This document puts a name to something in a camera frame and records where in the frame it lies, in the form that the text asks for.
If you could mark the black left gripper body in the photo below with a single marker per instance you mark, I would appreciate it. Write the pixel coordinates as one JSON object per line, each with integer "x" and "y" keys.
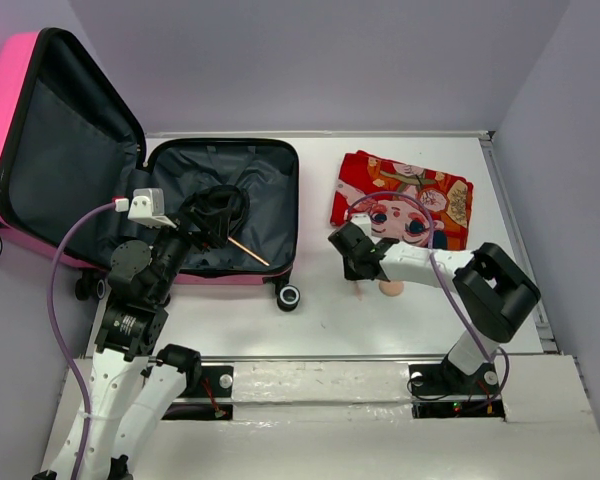
{"x": 173, "y": 243}

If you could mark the wooden chopstick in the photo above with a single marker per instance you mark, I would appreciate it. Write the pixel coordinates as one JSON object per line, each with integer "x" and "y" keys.
{"x": 248, "y": 251}

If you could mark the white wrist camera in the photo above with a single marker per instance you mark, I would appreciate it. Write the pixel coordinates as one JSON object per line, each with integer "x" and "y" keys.
{"x": 363, "y": 221}
{"x": 147, "y": 208}

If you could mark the pink hard-shell suitcase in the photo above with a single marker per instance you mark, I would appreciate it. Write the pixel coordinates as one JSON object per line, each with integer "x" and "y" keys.
{"x": 69, "y": 144}

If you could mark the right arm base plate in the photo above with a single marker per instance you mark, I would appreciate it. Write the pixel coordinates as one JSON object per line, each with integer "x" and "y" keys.
{"x": 455, "y": 400}

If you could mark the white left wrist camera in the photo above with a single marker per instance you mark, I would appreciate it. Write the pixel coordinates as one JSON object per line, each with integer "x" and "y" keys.
{"x": 147, "y": 208}

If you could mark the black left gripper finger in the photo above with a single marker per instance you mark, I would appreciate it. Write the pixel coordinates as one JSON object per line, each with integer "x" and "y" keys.
{"x": 203, "y": 204}
{"x": 215, "y": 235}

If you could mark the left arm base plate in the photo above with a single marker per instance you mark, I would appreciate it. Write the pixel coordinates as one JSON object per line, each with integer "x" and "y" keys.
{"x": 210, "y": 400}

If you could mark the red patterned cloth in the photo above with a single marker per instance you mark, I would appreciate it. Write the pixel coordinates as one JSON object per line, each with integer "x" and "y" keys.
{"x": 416, "y": 205}

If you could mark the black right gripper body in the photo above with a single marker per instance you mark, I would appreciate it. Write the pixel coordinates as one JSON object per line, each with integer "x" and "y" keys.
{"x": 350, "y": 269}

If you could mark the round pink powder puff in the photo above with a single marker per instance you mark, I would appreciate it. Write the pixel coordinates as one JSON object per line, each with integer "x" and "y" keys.
{"x": 391, "y": 288}

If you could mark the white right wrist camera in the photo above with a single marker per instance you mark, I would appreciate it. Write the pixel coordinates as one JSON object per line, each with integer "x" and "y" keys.
{"x": 363, "y": 221}

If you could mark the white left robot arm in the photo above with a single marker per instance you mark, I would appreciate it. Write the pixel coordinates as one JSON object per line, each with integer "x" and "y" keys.
{"x": 132, "y": 386}

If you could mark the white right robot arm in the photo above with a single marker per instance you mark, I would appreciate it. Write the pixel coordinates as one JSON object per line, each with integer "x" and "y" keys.
{"x": 491, "y": 294}

